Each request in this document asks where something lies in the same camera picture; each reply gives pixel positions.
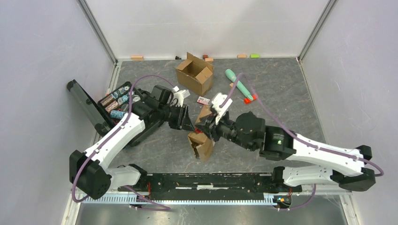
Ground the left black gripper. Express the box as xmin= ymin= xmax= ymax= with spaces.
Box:
xmin=158 ymin=103 xmax=195 ymax=132

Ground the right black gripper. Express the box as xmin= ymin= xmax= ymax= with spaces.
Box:
xmin=195 ymin=108 xmax=255 ymax=151

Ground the brown cardboard express box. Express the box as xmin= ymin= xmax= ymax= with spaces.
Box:
xmin=176 ymin=52 xmax=214 ymax=97

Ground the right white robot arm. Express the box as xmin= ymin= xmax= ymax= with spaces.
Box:
xmin=195 ymin=112 xmax=376 ymax=192

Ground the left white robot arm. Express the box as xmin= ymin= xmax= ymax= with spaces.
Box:
xmin=69 ymin=85 xmax=194 ymax=199

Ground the small red white box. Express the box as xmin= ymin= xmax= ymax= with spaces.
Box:
xmin=197 ymin=96 xmax=211 ymax=105

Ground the black case with poker chips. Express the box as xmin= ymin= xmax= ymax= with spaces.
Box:
xmin=66 ymin=79 xmax=162 ymax=148

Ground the green block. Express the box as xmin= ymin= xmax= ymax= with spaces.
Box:
xmin=250 ymin=54 xmax=260 ymax=59

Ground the tan block far left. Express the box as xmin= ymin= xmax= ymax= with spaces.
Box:
xmin=130 ymin=55 xmax=144 ymax=61

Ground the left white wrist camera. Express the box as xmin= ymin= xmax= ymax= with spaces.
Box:
xmin=171 ymin=86 xmax=190 ymax=106

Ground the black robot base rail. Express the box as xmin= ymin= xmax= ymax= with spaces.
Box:
xmin=132 ymin=172 xmax=302 ymax=201

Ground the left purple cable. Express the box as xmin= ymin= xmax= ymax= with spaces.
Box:
xmin=71 ymin=75 xmax=179 ymax=212

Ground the purple cable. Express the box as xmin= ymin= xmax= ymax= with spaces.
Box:
xmin=71 ymin=75 xmax=179 ymax=212
xmin=219 ymin=73 xmax=384 ymax=212

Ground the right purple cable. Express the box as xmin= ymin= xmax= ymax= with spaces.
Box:
xmin=219 ymin=73 xmax=384 ymax=212

